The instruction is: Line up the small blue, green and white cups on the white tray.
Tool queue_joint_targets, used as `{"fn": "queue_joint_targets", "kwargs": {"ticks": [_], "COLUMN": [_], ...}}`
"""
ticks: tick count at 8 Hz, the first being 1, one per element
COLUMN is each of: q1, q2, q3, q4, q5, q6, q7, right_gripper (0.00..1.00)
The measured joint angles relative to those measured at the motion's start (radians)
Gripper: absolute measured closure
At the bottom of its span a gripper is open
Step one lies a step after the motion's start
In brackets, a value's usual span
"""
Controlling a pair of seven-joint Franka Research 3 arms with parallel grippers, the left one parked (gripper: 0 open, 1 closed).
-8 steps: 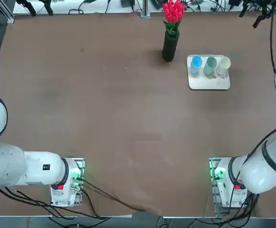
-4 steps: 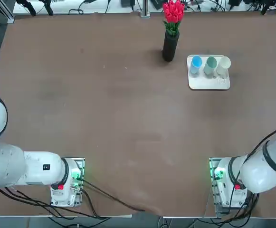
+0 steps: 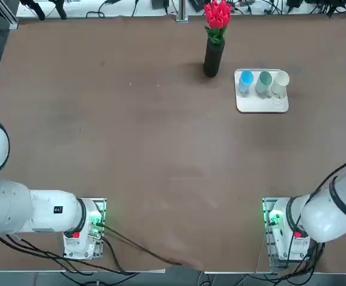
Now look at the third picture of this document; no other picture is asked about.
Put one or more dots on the black flat power supply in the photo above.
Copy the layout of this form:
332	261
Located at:
160	3

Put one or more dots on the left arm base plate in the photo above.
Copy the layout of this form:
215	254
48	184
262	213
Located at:
101	205

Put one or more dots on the aluminium frame profile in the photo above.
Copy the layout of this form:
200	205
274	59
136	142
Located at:
11	21

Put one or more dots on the white rectangular tray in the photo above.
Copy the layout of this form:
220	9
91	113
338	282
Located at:
259	105

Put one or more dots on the black stand leg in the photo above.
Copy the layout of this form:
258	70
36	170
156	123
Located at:
61	10
38	10

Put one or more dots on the small green cup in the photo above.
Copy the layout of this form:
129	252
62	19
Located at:
262	85

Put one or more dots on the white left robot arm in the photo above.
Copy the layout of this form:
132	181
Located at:
41	211

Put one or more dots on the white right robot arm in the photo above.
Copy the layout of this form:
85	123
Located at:
324	214

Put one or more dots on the red artificial tulip bouquet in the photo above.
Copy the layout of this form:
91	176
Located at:
217	15

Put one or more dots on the small blue cup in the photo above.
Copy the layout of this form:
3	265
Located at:
245	82

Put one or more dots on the black ribbed vase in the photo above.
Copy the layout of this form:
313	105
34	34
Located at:
213	62

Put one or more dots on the black ribbed power supply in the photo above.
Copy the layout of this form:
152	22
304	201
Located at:
196	5

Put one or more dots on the small white cup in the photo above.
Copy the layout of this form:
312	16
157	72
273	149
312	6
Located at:
280	83

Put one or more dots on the aluminium camera post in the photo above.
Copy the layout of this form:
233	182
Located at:
182	12

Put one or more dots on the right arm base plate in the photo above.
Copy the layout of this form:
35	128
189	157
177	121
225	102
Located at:
265	208

